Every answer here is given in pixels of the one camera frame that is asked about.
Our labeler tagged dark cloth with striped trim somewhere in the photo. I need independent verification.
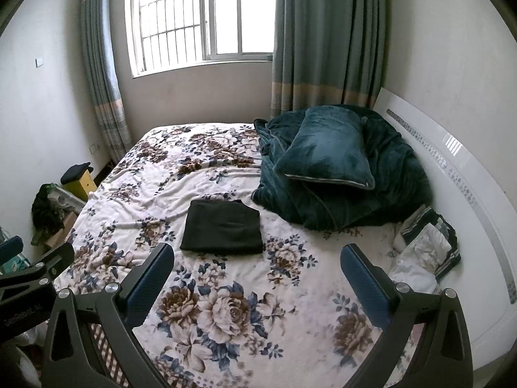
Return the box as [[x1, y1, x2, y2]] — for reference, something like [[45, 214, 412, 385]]
[[402, 206, 462, 280]]

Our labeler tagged teal curtain with beige band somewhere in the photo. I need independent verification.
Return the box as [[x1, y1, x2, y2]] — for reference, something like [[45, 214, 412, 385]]
[[270, 0, 388, 120], [81, 0, 133, 166]]

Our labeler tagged white crumpled cloth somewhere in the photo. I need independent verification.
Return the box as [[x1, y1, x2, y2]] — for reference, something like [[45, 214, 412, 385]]
[[390, 224, 453, 294]]

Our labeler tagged black garment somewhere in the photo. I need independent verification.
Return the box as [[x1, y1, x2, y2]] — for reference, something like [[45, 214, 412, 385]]
[[180, 199, 264, 256]]

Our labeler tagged yellow small cabinet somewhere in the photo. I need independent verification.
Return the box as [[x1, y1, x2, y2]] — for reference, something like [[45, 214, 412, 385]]
[[61, 168, 98, 202]]

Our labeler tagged dark clothes heap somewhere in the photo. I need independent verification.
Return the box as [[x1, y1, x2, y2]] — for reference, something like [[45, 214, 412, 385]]
[[31, 184, 67, 247]]

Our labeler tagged white bed headboard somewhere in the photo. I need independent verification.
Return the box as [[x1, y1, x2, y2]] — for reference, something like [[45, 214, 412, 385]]
[[374, 87, 517, 344]]

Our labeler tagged teal plush pillow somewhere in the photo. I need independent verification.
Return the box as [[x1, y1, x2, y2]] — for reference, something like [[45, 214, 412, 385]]
[[272, 106, 376, 191]]

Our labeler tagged black hat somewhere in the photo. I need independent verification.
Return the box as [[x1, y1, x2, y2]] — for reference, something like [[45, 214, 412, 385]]
[[60, 162, 93, 184]]

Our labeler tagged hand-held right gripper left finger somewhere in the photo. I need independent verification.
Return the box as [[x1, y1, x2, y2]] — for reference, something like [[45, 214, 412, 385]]
[[42, 242, 175, 388]]

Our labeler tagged checkered mattress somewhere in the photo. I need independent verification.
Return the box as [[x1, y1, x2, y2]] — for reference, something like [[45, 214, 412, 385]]
[[87, 321, 132, 388]]

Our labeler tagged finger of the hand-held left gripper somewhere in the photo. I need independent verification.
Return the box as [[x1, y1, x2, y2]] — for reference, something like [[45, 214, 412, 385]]
[[0, 243, 76, 292], [0, 235, 24, 266]]

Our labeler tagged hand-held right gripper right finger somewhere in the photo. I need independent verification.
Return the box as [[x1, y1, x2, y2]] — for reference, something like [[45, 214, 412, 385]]
[[340, 243, 474, 388]]

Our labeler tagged teal plush blanket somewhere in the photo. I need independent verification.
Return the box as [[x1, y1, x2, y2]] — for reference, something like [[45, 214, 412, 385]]
[[250, 104, 434, 231]]

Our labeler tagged barred window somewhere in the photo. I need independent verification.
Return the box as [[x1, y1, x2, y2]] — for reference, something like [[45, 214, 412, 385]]
[[124, 0, 279, 78]]

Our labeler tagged floral bed blanket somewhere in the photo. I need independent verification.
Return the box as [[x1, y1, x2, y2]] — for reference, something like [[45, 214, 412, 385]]
[[52, 122, 441, 388]]

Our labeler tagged cardboard box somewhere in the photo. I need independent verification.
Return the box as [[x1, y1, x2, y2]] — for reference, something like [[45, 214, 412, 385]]
[[44, 211, 77, 250]]

